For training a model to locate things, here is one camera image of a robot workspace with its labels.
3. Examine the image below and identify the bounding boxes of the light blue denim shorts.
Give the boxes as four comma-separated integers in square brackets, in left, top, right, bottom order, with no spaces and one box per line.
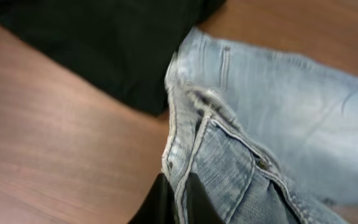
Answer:
[162,28,358,223]

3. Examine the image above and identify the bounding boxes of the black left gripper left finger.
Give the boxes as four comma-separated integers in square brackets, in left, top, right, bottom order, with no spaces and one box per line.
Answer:
[128,173,176,224]

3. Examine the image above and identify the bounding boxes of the folded black garment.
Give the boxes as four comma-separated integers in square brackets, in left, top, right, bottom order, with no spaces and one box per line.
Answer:
[0,0,224,116]

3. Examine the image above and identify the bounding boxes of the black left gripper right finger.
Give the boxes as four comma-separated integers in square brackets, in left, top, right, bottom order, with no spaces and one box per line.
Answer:
[186,173,224,224]

